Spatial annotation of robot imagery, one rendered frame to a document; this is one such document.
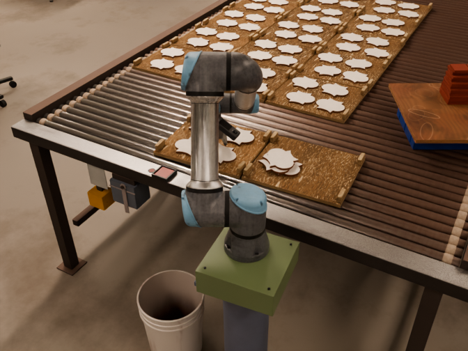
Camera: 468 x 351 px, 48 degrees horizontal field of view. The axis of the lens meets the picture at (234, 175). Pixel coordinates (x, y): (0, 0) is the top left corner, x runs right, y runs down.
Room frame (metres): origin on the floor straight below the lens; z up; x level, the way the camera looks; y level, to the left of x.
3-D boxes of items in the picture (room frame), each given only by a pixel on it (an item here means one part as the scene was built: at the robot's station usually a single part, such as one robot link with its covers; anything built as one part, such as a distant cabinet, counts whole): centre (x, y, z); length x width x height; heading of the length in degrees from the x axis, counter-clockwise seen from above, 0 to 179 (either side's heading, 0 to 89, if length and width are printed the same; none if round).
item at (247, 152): (1.95, 0.08, 0.93); 0.41 x 0.35 x 0.02; 63
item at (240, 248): (1.27, -0.04, 1.01); 0.15 x 0.15 x 0.10
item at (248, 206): (1.28, -0.04, 1.13); 0.13 x 0.12 x 0.14; 90
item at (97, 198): (1.92, 0.62, 0.74); 0.09 x 0.08 x 0.24; 60
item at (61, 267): (2.12, 0.93, 0.43); 0.12 x 0.12 x 0.85; 60
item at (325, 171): (1.76, -0.29, 0.93); 0.41 x 0.35 x 0.02; 63
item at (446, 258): (1.73, 0.09, 0.90); 1.95 x 0.05 x 0.05; 60
